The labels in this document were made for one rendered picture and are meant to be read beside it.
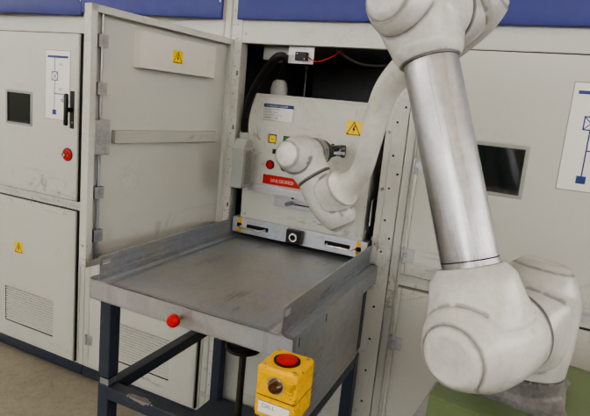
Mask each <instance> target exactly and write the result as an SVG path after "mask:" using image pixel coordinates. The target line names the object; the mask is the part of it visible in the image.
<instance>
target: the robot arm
mask: <svg viewBox="0 0 590 416"><path fill-rule="evenodd" d="M508 5H509V0H366V12H367V15H368V18H369V20H370V22H371V24H372V26H373V27H374V29H375V30H376V31H377V32H378V33H379V35H380V37H381V39H382V40H383V41H384V43H385V46H386V48H387V50H388V52H389V54H390V56H391V57H392V61H391V62H390V63H389V64H388V66H387V67H386V68H385V70H384V71H383V72H382V74H381V75H380V77H379V78H378V79H377V81H376V83H375V85H374V87H373V90H372V92H371V96H370V99H369V102H368V105H367V109H366V112H365V117H364V121H363V128H362V131H361V136H360V140H359V143H358V148H357V151H356V158H355V160H354V163H353V165H352V167H351V168H350V169H349V170H348V171H347V172H345V173H343V172H341V171H334V172H332V170H331V169H330V167H329V166H328V164H327V162H328V161H329V160H330V159H331V158H332V157H334V156H339V157H341V158H344V157H345V155H346V146H345V145H338V146H335V144H331V145H330V144H329V143H328V142H327V141H325V140H323V139H320V138H312V137H310V136H305V135H297V136H292V137H290V138H288V139H286V140H285V141H284V142H282V143H281V144H279V145H278V146H277V149H276V153H275V157H276V161H277V164H278V165H279V166H280V168H281V169H283V170H284V171H285V172H287V173H288V174H289V175H290V176H291V177H292V178H293V179H294V181H295V182H296V183H297V185H298V186H299V187H300V189H301V191H302V194H303V197H304V199H305V201H306V203H307V204H308V206H309V208H310V209H311V211H312V212H313V214H314V216H315V217H316V219H317V220H319V222H320V223H321V224H322V225H323V226H324V227H326V229H328V230H331V231H333V232H338V231H341V230H342V229H344V228H347V227H349V226H352V225H353V223H354V221H355V219H356V209H355V206H354V203H355V201H356V200H357V192H358V191H359V190H360V189H362V187H363V186H364V185H365V184H366V183H367V181H368V180H369V178H370V176H371V174H372V171H373V169H374V167H375V165H376V162H377V158H378V154H379V150H380V148H381V145H382V141H383V138H384V136H385V130H386V127H387V124H388V121H389V118H390V116H391V112H392V108H393V106H394V104H395V102H396V100H397V98H398V96H399V94H400V93H401V92H402V91H403V90H404V89H405V88H406V87H407V92H408V96H409V101H410V105H411V111H412V115H413V120H414V129H415V133H416V138H417V143H418V148H419V152H420V157H421V165H422V170H423V175H424V180H425V184H426V189H427V194H428V202H429V207H430V212H431V217H432V221H433V227H434V231H435V239H436V245H437V249H438V254H439V259H440V263H441V269H438V270H437V271H436V272H435V273H434V275H433V276H432V278H431V280H430V282H429V284H428V286H429V292H428V311H427V318H426V320H425V322H424V324H423V327H422V331H421V352H422V356H423V360H424V362H425V364H426V366H427V368H428V370H429V372H430V373H431V375H432V376H433V377H434V378H435V379H436V380H437V381H438V382H439V383H440V384H442V385H443V386H445V387H447V388H449V389H451V390H453V391H459V392H465V393H470V394H471V395H474V396H478V397H482V398H488V399H491V400H493V401H495V402H498V403H501V404H503V405H507V406H510V407H513V408H515V409H518V410H520V411H523V412H527V413H529V414H532V415H535V416H567V414H566V412H565V397H566V393H567V392H568V391H569V390H570V385H571V383H570V382H569V381H568V380H567V379H565V377H566V373H567V370H568V368H569V365H570V362H571V360H572V355H573V351H574V349H575V345H576V341H577V337H578V333H579V324H580V319H581V312H582V298H581V293H580V289H579V284H578V281H577V279H576V276H575V275H573V274H572V272H571V271H570V269H569V268H567V267H566V266H565V265H563V264H560V263H557V262H553V261H549V260H546V259H542V258H538V257H533V256H521V257H519V258H517V259H515V260H512V261H511V262H510V263H507V262H505V261H501V260H500V253H499V249H498V245H497V240H496V236H495V231H494V227H493V219H492V214H491V210H490V205H489V201H488V196H487V192H486V185H485V180H484V176H483V171H482V167H481V162H480V158H479V153H478V145H477V141H476V136H475V132H474V127H473V123H472V119H471V111H470V106H469V102H468V97H467V93H466V88H465V84H464V76H463V71H462V67H461V62H460V57H461V56H463V55H464V54H466V53H467V52H469V51H470V50H471V49H472V48H474V47H475V46H476V45H477V44H478V43H479V42H481V41H482V40H483V39H484V38H485V37H487V36H488V35H489V34H490V33H491V32H492V31H493V30H494V29H495V27H496V26H497V25H498V24H499V22H500V21H501V20H502V19H503V17H504V16H505V14H506V12H507V10H508Z"/></svg>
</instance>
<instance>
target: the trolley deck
mask: <svg viewBox="0 0 590 416"><path fill-rule="evenodd" d="M347 261H348V260H344V259H341V258H336V257H333V256H328V255H321V254H317V253H313V252H309V251H305V250H301V249H296V248H292V247H285V246H281V245H277V244H273V243H269V242H265V241H260V240H253V239H250V238H245V237H241V236H238V237H236V238H233V239H231V240H227V241H224V242H221V243H219V244H217V245H214V246H211V247H208V248H205V249H202V250H199V251H197V252H195V253H192V254H189V255H186V256H183V257H180V258H177V259H175V260H173V261H170V262H166V263H164V264H161V265H158V266H156V267H153V268H151V269H147V270H144V271H141V272H139V273H137V274H134V275H131V276H128V277H125V278H122V279H119V280H118V281H115V282H112V283H104V282H100V281H98V274H97V275H94V276H91V277H90V298H94V299H96V300H99V301H102V302H105V303H107V304H110V305H115V306H118V307H121V308H124V309H127V310H129V311H132V312H137V313H139V314H142V315H146V316H148V317H151V318H154V319H158V320H161V321H164V322H166V320H167V317H168V316H169V315H171V314H173V313H174V314H177V315H178V316H179V315H183V318H182V319H180V324H179V325H178V326H180V327H183V328H186V329H189V330H191V331H194V332H197V333H201V334H205V335H208V336H211V337H213V338H216V339H219V340H222V341H227V342H230V343H233V344H235V345H238V346H241V347H244V348H248V349H251V350H255V351H257V352H260V353H263V354H266V355H271V354H272V353H273V352H275V351H276V350H277V349H278V348H280V349H282V350H286V351H289V352H292V353H294V354H297V355H301V354H302V353H303V352H304V351H305V350H306V349H307V348H308V347H309V346H310V345H311V344H312V343H313V342H314V341H315V340H316V339H317V338H318V337H319V336H320V335H321V334H323V333H324V332H325V331H326V330H327V329H328V328H329V327H330V326H331V325H332V324H333V323H334V322H335V321H336V320H337V319H338V318H339V317H340V316H341V315H342V314H343V313H344V312H346V311H347V310H348V309H349V308H350V307H351V306H352V305H353V304H354V303H355V302H356V301H357V300H358V299H359V298H360V297H361V296H362V295H363V294H364V293H365V292H366V291H367V290H368V289H369V288H370V287H371V286H372V285H373V284H374V283H375V282H376V278H377V271H378V266H372V265H370V266H369V267H367V268H366V269H365V270H364V271H362V272H361V273H360V274H359V275H358V276H356V277H355V278H354V279H352V280H351V281H350V282H349V283H347V284H346V285H345V286H344V287H343V288H341V289H340V290H339V291H338V292H336V293H335V294H334V295H333V296H332V297H331V298H330V299H329V300H327V301H326V302H325V303H324V304H323V305H321V306H320V307H319V308H317V309H316V310H315V311H314V312H312V313H311V314H310V315H309V316H308V317H306V318H305V319H304V320H303V321H301V322H300V323H299V324H298V325H296V326H295V327H294V328H293V329H292V330H291V331H290V332H289V333H287V334H286V335H285V336H281V335H278V334H273V333H270V332H268V330H270V329H271V328H272V327H273V326H274V325H276V324H277V323H278V322H280V321H281V320H282V315H283V307H284V306H285V305H287V304H289V303H290V302H291V301H292V300H293V299H295V298H296V297H298V296H299V295H301V294H302V293H303V292H305V291H306V290H308V289H310V288H311V287H312V286H314V285H315V284H316V283H317V282H319V281H320V280H322V279H323V278H325V277H326V276H328V275H329V274H331V273H332V272H333V271H335V270H336V269H338V268H340V267H341V266H342V265H343V264H344V263H346V262H347Z"/></svg>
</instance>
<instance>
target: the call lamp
mask: <svg viewBox="0 0 590 416"><path fill-rule="evenodd" d="M267 388H268V390H269V392H270V393H271V394H273V395H275V396H279V395H281V394H282V393H283V392H284V384H283V382H282V381H281V380H280V379H279V378H277V377H271V378H270V379H269V380H268V382H267Z"/></svg>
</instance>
